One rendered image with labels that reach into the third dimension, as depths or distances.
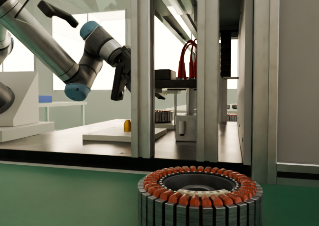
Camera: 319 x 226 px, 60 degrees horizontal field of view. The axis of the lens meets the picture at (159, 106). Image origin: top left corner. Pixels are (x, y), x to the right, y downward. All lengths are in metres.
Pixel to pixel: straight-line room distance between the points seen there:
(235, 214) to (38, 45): 0.74
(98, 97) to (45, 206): 5.69
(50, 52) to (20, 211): 0.61
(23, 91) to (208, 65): 0.96
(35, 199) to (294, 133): 0.32
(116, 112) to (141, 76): 5.40
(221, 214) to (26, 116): 1.09
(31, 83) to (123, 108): 4.56
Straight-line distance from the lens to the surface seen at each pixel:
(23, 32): 0.85
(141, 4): 0.45
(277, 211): 0.31
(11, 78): 1.35
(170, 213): 0.22
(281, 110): 0.40
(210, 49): 0.40
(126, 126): 0.64
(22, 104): 1.22
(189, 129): 0.57
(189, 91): 0.58
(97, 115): 6.02
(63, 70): 0.89
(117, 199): 0.33
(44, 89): 6.71
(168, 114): 0.83
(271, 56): 0.39
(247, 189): 0.25
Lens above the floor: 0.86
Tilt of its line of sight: 2 degrees down
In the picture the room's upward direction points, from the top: straight up
